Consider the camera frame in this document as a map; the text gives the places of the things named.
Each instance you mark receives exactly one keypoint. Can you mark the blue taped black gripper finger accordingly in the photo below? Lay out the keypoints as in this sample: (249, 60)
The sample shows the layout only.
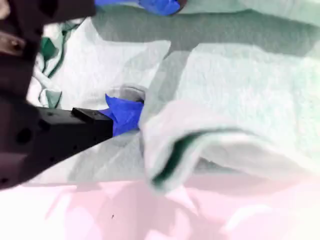
(82, 127)
(155, 6)

